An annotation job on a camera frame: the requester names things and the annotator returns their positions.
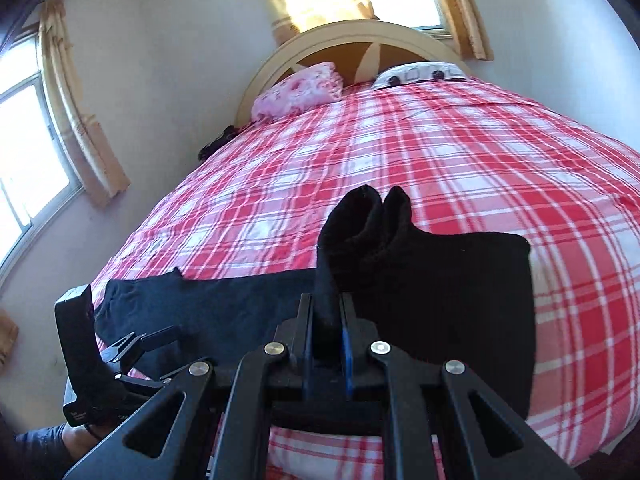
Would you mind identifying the cream wooden headboard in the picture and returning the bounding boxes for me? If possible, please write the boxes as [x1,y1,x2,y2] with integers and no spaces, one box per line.
[235,20,473,126]

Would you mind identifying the pink floral pillow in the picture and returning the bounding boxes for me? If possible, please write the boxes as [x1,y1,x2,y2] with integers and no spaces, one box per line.
[251,62,344,122]

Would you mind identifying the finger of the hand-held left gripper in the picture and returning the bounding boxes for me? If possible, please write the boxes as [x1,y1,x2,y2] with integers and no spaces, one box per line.
[117,360,193,392]
[102,325,182,364]

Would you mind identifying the brown wooden object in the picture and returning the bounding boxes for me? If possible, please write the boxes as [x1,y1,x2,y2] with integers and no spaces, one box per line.
[0,308,20,376]

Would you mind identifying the dark patterned cloth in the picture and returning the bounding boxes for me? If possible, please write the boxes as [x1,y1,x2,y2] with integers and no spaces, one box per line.
[197,125,239,161]

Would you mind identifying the narrow yellow curtain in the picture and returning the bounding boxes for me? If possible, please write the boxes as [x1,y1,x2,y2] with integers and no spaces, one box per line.
[429,0,494,61]

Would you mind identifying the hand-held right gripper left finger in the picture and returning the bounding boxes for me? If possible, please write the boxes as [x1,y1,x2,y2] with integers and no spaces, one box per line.
[62,292,321,480]

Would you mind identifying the large side window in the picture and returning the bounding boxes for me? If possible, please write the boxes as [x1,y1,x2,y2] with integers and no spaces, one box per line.
[0,35,84,281]

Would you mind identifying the white patterned pillow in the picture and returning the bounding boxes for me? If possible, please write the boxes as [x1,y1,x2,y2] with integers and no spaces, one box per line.
[372,61,469,91]

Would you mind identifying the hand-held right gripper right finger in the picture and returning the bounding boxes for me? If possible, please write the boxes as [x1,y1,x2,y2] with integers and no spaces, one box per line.
[340,292,581,480]

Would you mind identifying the long yellow side curtain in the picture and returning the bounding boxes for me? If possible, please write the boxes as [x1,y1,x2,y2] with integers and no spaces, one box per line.
[39,0,132,208]

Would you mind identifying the person's left forearm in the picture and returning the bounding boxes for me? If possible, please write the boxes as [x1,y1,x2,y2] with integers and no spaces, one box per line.
[0,422,101,467]

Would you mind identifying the black pants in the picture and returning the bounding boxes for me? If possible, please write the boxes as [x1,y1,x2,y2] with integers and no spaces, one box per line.
[94,185,532,418]

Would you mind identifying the bed with red plaid sheet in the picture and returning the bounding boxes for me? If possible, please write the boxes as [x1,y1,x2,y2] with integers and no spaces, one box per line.
[95,77,640,480]

